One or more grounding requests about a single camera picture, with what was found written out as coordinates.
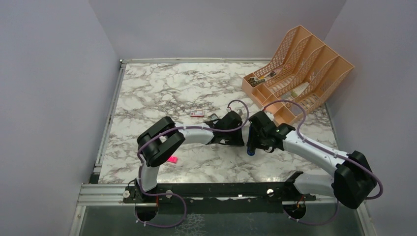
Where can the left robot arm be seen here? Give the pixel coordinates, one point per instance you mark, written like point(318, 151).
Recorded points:
point(157, 144)

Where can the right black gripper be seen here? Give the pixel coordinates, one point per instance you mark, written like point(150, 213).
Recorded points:
point(252, 140)

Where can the orange mesh file organizer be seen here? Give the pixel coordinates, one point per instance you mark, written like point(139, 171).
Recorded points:
point(302, 74)

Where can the red white staple box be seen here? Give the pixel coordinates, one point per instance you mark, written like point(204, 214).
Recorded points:
point(197, 113)

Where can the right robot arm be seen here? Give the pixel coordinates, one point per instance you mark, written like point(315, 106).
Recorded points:
point(348, 176)

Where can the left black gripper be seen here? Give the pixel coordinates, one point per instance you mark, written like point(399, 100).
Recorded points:
point(238, 140)

